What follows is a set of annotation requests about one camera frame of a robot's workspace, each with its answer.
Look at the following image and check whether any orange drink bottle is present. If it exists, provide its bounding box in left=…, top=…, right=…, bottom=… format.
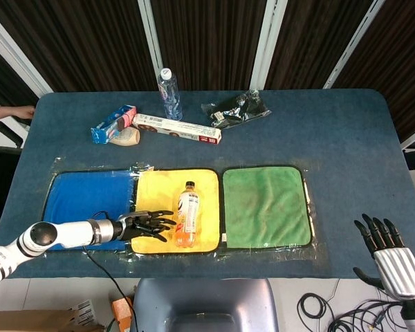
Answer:
left=174, top=180, right=202, bottom=249

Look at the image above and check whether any grey robot torso shell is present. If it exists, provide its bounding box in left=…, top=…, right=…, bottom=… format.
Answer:
left=132, top=277, right=282, bottom=332

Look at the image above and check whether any bystander bare hand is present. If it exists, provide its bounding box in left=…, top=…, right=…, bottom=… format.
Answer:
left=10, top=105, right=37, bottom=121

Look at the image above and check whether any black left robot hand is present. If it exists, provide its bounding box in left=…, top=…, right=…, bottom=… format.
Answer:
left=114, top=209, right=178, bottom=243

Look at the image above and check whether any brown cardboard box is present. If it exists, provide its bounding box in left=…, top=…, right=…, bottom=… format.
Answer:
left=0, top=299, right=105, bottom=332

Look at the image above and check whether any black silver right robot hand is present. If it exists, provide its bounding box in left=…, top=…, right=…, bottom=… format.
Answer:
left=353, top=213, right=415, bottom=302

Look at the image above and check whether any yellow cloth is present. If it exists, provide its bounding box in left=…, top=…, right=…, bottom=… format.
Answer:
left=129, top=167, right=221, bottom=255

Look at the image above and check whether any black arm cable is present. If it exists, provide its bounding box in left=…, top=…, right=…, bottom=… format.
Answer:
left=81, top=210, right=139, bottom=332

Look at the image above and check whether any clear plastic film sheet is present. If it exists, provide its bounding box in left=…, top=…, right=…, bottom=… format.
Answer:
left=41, top=156, right=330, bottom=268

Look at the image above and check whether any blue cloth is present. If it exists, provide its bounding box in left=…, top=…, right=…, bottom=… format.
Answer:
left=41, top=170, right=138, bottom=252

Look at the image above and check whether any blue cookie package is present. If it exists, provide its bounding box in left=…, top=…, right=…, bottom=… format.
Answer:
left=90, top=104, right=138, bottom=146

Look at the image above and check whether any white metal frame post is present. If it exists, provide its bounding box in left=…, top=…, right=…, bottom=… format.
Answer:
left=322, top=0, right=385, bottom=91
left=136, top=0, right=167, bottom=93
left=250, top=0, right=288, bottom=92
left=0, top=15, right=55, bottom=102

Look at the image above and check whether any black item in plastic bag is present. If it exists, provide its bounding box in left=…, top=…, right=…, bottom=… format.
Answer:
left=200, top=89, right=273, bottom=130

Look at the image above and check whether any long white snack box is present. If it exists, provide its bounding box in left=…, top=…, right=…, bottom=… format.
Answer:
left=131, top=113, right=223, bottom=147

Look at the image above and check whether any coiled black cable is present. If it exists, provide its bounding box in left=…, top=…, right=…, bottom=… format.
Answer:
left=296, top=292, right=337, bottom=320

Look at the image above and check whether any tangled black cable bundle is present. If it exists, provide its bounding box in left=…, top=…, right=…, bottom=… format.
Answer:
left=326, top=299, right=406, bottom=332

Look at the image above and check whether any black padded bar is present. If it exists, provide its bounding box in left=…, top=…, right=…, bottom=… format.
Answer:
left=0, top=120, right=24, bottom=149

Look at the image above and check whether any small orange box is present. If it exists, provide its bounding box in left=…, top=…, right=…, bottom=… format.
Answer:
left=111, top=296, right=135, bottom=325

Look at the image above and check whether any green cloth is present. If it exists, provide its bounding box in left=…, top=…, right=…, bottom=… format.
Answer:
left=221, top=165, right=315, bottom=250

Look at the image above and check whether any clear water bottle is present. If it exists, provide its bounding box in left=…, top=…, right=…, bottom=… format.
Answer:
left=157, top=67, right=184, bottom=122

